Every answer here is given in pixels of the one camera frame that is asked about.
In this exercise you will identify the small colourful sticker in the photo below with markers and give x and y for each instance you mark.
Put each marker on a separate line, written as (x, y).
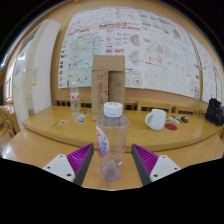
(63, 122)
(81, 116)
(80, 121)

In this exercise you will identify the white oblong card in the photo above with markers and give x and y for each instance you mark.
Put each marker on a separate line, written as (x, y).
(173, 119)

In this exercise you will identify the small dark oval object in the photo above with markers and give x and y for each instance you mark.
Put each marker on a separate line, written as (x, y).
(184, 119)

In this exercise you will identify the wooden chair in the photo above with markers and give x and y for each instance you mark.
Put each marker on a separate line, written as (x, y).
(8, 121)

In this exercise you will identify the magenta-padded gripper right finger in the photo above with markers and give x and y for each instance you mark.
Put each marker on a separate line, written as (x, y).
(163, 165)

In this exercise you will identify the clear white-capped plastic bottle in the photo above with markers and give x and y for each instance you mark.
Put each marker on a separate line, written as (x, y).
(113, 143)

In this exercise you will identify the narrow printed wall poster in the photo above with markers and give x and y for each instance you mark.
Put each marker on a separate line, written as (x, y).
(210, 73)

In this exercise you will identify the black bag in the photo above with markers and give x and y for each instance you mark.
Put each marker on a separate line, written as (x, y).
(215, 112)

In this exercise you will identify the brown cardboard box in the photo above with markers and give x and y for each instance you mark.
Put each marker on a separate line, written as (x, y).
(108, 83)

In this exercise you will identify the red-labelled clear water bottle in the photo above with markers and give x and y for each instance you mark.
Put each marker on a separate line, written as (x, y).
(75, 100)

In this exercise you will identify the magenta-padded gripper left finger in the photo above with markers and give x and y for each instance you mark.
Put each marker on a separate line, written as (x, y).
(60, 165)

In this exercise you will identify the white ceramic mug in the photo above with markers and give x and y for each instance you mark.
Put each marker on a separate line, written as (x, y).
(157, 119)

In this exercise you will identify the flat round red coaster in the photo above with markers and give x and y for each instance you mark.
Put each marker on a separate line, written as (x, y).
(171, 126)

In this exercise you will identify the large printed wall poster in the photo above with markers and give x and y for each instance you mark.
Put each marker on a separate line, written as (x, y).
(150, 46)

